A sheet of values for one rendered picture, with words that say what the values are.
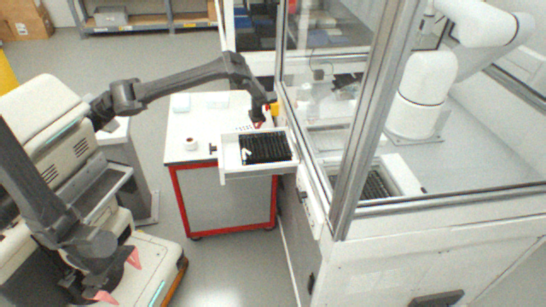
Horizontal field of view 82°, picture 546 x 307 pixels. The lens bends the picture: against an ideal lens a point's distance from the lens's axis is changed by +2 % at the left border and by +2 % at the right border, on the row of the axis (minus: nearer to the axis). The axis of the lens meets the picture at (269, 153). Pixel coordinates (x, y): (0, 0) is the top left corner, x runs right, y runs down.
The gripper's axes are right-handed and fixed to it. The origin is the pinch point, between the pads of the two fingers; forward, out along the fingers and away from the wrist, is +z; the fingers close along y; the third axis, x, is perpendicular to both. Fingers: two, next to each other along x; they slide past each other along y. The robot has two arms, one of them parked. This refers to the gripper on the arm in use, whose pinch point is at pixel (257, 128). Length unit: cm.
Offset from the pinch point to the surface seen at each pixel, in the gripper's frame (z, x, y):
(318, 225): -11, 4, -70
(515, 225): -8, -63, -94
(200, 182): 22.6, 34.4, -5.1
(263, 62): -7, -24, 53
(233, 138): -5.0, 15.5, -8.9
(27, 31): 75, 180, 388
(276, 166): -7.4, 4.6, -35.9
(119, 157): 22, 72, 29
